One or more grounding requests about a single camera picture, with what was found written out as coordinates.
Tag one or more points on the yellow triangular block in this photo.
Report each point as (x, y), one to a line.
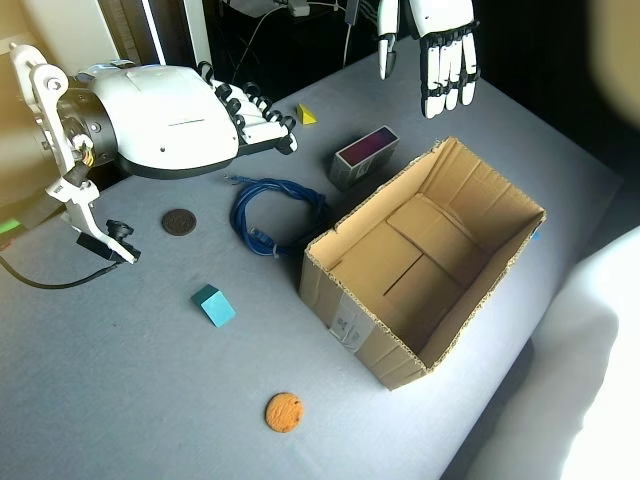
(305, 116)

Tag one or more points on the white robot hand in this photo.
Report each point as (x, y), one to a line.
(165, 115)
(445, 15)

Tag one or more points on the teal block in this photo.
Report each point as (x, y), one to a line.
(217, 307)

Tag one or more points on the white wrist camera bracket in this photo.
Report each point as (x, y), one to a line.
(82, 210)

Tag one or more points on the white cabinet frame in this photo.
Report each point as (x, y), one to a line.
(200, 30)

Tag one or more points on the white power adapter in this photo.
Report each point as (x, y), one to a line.
(299, 8)

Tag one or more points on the dark brown cookie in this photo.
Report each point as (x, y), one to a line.
(179, 222)

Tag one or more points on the small blue tape piece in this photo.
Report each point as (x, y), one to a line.
(536, 234)

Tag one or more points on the open cardboard box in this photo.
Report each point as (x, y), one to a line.
(320, 295)

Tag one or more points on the grey table cloth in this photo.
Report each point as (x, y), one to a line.
(125, 375)

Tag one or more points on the grey box with maroon top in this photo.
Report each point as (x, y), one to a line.
(365, 150)

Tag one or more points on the orange cookie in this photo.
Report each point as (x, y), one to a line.
(284, 413)

